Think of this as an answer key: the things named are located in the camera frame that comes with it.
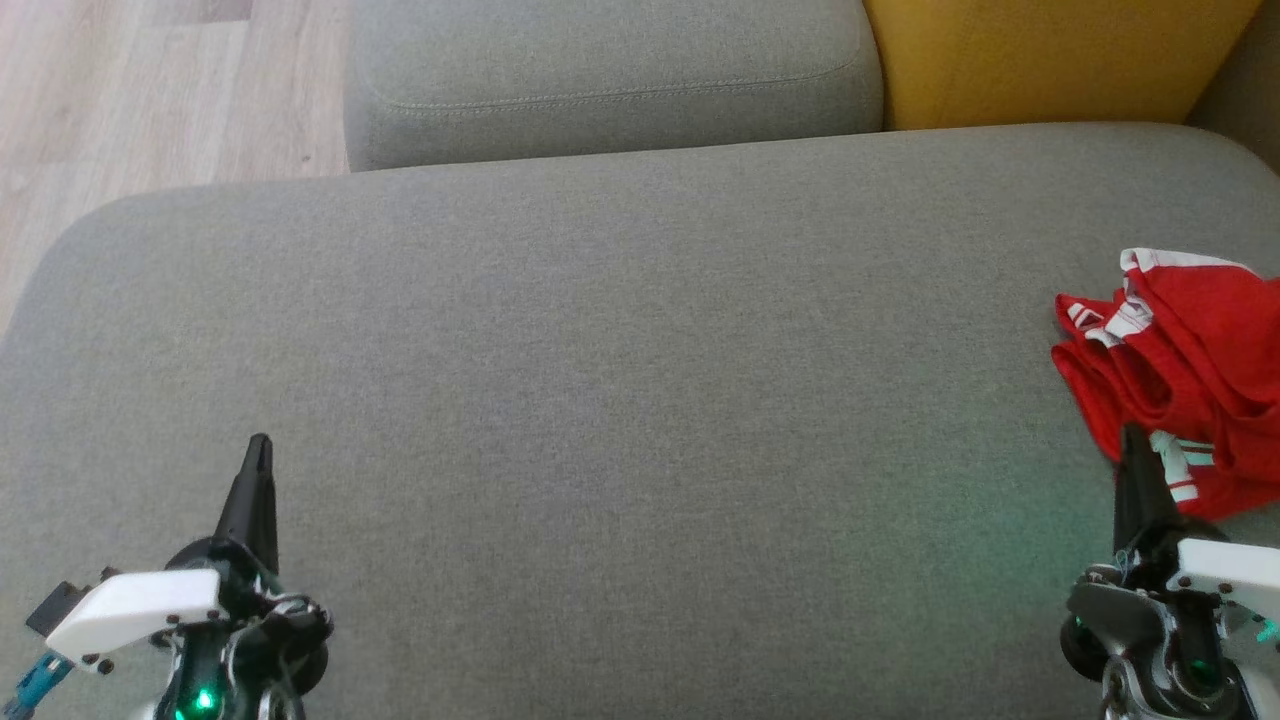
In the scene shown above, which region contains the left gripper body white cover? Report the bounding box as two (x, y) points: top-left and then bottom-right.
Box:
(45, 538), (336, 720)

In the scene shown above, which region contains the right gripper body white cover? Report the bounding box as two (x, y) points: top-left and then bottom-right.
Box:
(1060, 518), (1280, 720)

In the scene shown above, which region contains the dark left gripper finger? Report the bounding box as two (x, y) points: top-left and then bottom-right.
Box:
(213, 433), (279, 577)

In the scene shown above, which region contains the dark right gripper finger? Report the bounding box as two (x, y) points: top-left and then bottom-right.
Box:
(1112, 423), (1188, 547)

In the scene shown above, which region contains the red and white shirt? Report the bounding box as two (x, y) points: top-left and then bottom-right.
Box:
(1050, 247), (1280, 521)

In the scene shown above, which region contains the grey and yellow sofa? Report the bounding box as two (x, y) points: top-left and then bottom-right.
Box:
(0, 122), (1280, 720)

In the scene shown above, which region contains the yellow sofa back cushion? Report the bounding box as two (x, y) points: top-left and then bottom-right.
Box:
(862, 0), (1263, 132)

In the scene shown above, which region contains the small grey sofa seat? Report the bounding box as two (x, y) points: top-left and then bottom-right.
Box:
(343, 0), (886, 173)

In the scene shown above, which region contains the teal camera cable connector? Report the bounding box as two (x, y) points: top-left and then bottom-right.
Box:
(3, 650), (73, 713)

